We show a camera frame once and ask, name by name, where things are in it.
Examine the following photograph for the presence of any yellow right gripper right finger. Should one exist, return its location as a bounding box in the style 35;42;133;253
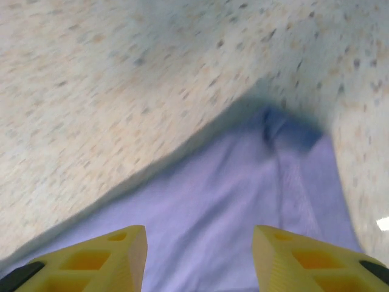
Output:
253;224;389;292

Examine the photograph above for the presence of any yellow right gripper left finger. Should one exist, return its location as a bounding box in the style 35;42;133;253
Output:
0;224;148;292

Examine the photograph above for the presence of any purple printed t-shirt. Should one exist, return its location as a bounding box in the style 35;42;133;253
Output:
0;102;365;292

